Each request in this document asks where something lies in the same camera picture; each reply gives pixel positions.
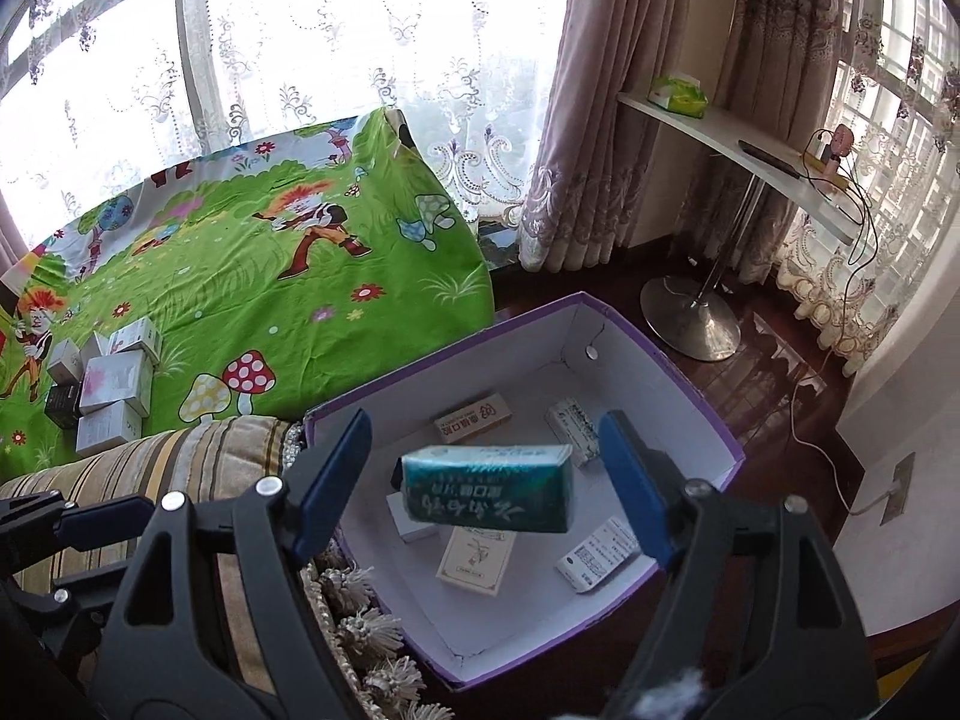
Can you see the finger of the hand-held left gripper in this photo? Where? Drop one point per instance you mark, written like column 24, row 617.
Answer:
column 67, row 598
column 105, row 521

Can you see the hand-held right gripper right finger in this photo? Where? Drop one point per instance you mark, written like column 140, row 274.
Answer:
column 630, row 487

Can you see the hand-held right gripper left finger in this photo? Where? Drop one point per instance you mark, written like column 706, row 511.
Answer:
column 330, row 480

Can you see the white box with blue print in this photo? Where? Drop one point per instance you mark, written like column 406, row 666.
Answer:
column 596, row 559

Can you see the white box with black text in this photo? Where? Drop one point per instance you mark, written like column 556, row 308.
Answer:
column 571, row 427

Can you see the plain white box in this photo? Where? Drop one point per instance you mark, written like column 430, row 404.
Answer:
column 416, row 529

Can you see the pile of medicine boxes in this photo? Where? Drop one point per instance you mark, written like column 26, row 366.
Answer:
column 112, row 382

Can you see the teal medicine box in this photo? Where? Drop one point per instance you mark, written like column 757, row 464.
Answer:
column 487, row 491

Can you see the white box with red print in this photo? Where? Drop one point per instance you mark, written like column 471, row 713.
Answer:
column 474, row 416

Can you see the purple cardboard storage box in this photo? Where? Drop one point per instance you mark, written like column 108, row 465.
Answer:
column 525, row 360

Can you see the cream box with leaf print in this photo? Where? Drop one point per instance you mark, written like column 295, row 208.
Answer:
column 474, row 562

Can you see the striped plush cushion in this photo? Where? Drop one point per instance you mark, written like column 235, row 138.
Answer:
column 187, row 450

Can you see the green cartoon printed cloth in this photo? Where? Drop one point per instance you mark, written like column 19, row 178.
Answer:
column 225, row 277

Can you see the lace curtain with beige hem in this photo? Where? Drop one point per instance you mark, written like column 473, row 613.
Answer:
column 900, row 277

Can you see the black remote control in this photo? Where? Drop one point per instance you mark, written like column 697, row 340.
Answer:
column 769, row 157

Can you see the green tissue pack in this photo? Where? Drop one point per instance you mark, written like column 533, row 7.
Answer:
column 679, row 96

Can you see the plain pink drape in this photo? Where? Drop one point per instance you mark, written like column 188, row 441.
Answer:
column 637, row 90

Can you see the pink gadget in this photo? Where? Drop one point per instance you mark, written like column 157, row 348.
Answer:
column 838, row 141

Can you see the white lace curtain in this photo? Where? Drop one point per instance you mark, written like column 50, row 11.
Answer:
column 300, row 52

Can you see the patterned pink drape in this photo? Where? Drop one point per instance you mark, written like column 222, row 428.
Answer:
column 787, row 52

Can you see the wall socket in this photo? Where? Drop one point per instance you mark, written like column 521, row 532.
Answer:
column 896, row 487

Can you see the white table with metal pedestal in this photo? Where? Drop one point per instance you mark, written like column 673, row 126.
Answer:
column 720, row 131

